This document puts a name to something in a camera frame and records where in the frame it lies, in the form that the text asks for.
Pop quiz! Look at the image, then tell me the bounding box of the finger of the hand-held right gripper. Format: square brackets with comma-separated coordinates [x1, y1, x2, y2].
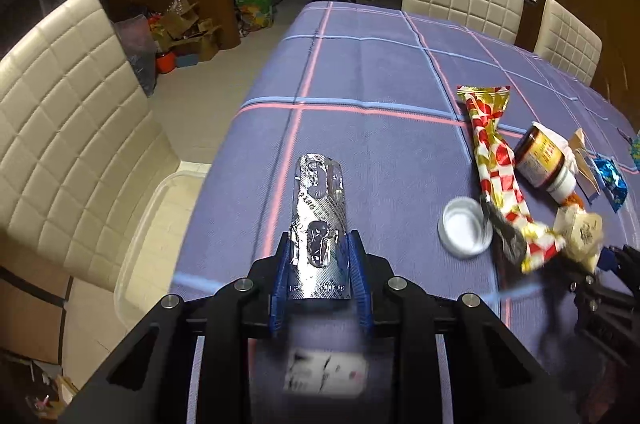
[574, 273, 640, 320]
[599, 244, 640, 290]

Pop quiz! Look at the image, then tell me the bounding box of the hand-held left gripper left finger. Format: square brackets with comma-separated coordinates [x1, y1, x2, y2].
[60, 229, 301, 424]

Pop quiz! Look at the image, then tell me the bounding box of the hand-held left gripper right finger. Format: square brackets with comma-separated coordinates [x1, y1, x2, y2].
[347, 229, 581, 424]

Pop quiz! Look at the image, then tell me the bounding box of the beige snack packet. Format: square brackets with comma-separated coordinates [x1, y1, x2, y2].
[552, 199, 606, 272]

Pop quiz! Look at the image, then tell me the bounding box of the silver blister pack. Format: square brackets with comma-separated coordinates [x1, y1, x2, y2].
[289, 153, 353, 307]

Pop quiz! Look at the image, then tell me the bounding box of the white jar lid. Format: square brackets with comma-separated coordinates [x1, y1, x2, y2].
[438, 197, 493, 259]

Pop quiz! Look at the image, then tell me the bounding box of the brown glass jar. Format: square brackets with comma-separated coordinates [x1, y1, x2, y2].
[514, 121, 578, 200]

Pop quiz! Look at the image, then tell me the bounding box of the red yellow checkered wrapper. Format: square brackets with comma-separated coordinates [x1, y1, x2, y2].
[456, 85, 568, 275]

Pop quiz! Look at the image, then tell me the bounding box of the clear plastic bin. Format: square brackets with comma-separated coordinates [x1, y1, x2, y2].
[114, 169, 211, 335]

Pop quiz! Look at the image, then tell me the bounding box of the blue foil wrapper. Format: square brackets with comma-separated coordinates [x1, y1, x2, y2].
[592, 157, 628, 212]

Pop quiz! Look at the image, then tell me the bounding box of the brown paper packet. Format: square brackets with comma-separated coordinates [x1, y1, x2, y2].
[567, 128, 601, 204]

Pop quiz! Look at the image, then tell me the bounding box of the blue plaid tablecloth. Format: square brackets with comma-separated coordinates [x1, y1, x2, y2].
[170, 1, 640, 424]

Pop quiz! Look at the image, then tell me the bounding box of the pile of cardboard boxes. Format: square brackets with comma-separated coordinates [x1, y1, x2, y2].
[160, 0, 224, 62]

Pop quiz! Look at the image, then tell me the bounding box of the colourful printed bag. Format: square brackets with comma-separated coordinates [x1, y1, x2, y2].
[235, 0, 275, 36]

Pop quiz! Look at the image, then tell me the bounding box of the dark plastic bag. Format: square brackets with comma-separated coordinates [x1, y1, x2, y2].
[114, 15, 159, 98]

